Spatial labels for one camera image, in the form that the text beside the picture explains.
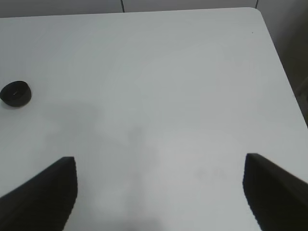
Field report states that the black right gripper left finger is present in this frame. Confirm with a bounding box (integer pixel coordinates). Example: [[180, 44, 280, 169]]
[[0, 156, 77, 231]]

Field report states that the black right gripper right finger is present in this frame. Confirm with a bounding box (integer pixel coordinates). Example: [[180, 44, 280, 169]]
[[243, 154, 308, 231]]

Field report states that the small black teacup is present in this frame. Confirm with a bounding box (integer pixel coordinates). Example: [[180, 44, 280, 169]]
[[0, 81, 32, 107]]

